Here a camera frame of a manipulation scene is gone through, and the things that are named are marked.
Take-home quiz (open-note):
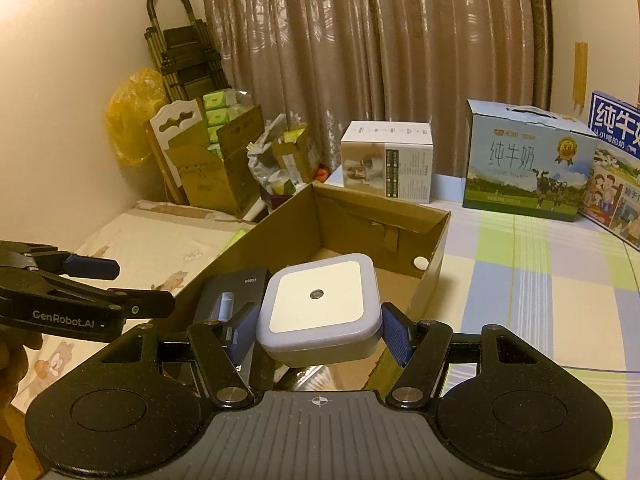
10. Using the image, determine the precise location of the yellow plastic bag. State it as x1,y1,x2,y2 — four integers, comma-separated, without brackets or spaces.
105,67,168,167

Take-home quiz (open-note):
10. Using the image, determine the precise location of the green milk gift box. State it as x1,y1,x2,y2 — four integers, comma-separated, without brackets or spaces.
462,99,598,223

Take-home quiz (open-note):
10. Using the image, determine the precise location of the white square night light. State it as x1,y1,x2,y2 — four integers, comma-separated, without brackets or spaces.
256,253,383,368

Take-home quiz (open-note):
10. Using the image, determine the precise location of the white product box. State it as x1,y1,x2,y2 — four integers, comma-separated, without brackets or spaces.
340,121,435,204

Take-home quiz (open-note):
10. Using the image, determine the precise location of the small brown carton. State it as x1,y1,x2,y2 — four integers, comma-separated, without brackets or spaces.
271,124,317,184

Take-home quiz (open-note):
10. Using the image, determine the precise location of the brown cardboard box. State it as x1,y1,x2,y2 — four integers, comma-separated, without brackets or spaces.
155,182,451,391

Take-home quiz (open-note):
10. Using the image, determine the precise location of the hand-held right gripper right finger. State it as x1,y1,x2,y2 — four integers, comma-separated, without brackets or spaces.
380,302,544,411

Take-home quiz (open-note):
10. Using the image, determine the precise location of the black product box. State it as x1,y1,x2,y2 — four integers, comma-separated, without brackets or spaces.
192,272,268,391

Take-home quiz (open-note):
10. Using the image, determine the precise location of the checked tablecloth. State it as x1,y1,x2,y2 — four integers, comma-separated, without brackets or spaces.
325,165,640,441

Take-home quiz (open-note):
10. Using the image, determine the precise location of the white plastic bag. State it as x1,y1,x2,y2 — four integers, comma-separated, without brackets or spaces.
246,114,301,201

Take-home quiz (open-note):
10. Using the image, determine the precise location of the blue milk gift box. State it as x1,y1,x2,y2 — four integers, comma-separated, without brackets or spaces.
577,91,640,251

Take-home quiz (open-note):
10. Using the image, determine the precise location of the brown patterned curtain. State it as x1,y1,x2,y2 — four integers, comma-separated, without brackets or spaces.
199,0,551,181

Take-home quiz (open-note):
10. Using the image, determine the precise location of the folded dark step ladder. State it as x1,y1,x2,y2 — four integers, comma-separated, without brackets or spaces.
145,0,228,111

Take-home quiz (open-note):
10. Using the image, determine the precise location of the open tissue carton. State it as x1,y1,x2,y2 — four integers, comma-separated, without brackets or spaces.
167,105,266,211

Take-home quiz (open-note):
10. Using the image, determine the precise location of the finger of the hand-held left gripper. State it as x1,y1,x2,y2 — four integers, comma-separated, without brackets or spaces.
0,240,120,280
0,268,176,319

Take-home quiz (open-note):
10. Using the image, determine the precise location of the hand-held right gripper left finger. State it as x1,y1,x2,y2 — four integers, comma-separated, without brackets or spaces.
101,305,263,407

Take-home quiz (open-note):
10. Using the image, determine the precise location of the yellow wall strip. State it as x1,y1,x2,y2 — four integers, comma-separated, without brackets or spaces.
572,41,589,113

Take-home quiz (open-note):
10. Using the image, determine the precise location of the person's left hand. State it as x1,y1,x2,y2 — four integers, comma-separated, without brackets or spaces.
0,329,44,411

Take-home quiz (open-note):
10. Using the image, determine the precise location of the stack of green tissue packs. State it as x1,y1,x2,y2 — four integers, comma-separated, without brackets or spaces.
201,89,251,158

